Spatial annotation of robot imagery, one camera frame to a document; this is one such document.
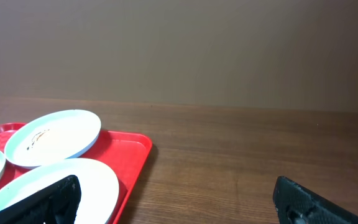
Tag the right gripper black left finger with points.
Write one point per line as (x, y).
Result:
(55, 204)

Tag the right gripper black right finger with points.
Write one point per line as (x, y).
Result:
(296, 204)

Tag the red plastic tray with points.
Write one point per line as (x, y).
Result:
(126, 153)

